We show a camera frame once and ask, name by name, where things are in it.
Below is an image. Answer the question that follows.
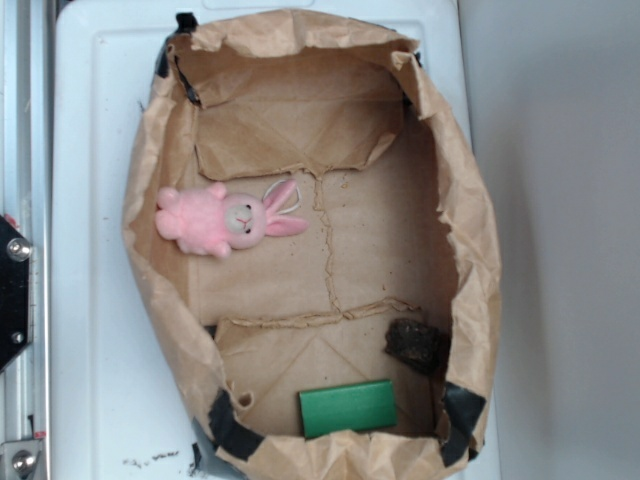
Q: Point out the pink plush bunny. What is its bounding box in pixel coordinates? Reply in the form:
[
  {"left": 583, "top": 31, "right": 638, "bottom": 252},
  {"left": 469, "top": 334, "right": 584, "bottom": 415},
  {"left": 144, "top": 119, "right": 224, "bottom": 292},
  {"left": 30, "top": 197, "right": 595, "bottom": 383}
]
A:
[{"left": 155, "top": 180, "right": 309, "bottom": 259}]

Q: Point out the brown paper bag tray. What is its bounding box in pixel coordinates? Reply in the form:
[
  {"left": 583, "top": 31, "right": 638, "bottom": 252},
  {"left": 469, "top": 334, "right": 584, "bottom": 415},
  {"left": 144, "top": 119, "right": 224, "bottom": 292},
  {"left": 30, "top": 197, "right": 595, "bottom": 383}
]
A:
[{"left": 123, "top": 9, "right": 501, "bottom": 479}]

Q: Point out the dark brown rough chunk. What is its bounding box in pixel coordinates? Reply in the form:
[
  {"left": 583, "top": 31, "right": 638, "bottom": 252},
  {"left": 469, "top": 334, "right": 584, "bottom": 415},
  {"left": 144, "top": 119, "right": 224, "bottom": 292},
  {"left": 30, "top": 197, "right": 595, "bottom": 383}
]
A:
[{"left": 384, "top": 318, "right": 443, "bottom": 376}]

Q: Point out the green rectangular block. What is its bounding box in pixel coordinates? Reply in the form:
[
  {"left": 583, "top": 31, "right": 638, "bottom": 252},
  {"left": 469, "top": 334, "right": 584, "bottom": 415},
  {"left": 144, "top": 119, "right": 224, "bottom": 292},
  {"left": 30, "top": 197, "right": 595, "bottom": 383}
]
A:
[{"left": 299, "top": 380, "right": 398, "bottom": 438}]

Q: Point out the black metal bracket plate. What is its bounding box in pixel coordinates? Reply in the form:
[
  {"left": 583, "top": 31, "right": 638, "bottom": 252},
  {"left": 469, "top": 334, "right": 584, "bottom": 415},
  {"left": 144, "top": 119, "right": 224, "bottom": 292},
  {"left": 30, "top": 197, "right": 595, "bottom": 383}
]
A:
[{"left": 0, "top": 216, "right": 33, "bottom": 373}]

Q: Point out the aluminium frame rail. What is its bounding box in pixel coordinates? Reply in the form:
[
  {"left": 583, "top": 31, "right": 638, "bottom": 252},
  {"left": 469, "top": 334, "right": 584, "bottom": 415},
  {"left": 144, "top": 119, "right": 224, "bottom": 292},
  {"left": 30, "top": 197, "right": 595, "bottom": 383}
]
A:
[{"left": 1, "top": 1, "right": 57, "bottom": 479}]

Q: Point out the silver corner bracket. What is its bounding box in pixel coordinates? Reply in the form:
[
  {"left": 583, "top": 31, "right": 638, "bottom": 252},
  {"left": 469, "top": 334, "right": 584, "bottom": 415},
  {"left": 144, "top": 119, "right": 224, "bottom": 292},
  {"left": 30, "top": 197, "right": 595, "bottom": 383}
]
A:
[{"left": 0, "top": 439, "right": 46, "bottom": 480}]

